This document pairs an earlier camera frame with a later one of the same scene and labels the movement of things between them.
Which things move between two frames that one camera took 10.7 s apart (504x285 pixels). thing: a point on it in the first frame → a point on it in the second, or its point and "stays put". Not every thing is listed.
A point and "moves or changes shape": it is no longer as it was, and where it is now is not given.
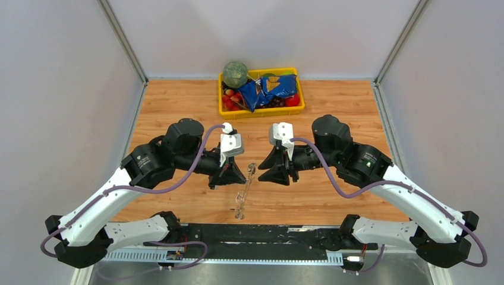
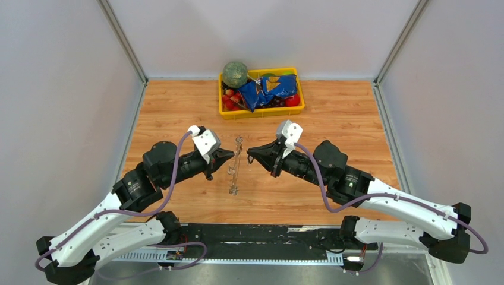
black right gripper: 279,173 → 270,155
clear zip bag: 241,199 moves or changes shape
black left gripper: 230,174 → 216,158
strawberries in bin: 232,101 stays put
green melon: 235,74 stays put
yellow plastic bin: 238,114 stays put
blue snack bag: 255,94 stays put
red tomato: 293,101 stays put
